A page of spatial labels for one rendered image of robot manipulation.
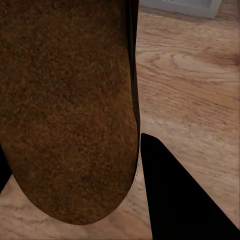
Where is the sandal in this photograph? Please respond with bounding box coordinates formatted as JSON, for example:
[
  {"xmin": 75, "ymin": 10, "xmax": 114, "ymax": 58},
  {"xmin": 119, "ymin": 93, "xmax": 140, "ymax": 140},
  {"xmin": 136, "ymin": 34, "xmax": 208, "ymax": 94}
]
[{"xmin": 0, "ymin": 0, "xmax": 141, "ymax": 225}]

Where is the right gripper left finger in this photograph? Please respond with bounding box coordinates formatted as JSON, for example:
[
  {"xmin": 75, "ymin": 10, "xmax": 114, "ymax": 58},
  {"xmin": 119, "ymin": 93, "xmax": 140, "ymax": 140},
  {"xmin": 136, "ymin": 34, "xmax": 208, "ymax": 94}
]
[{"xmin": 0, "ymin": 144, "xmax": 12, "ymax": 193}]

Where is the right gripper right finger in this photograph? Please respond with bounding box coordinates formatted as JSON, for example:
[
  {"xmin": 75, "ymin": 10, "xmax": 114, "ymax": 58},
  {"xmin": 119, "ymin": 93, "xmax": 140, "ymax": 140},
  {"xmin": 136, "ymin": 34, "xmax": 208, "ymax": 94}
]
[{"xmin": 140, "ymin": 133, "xmax": 240, "ymax": 240}]

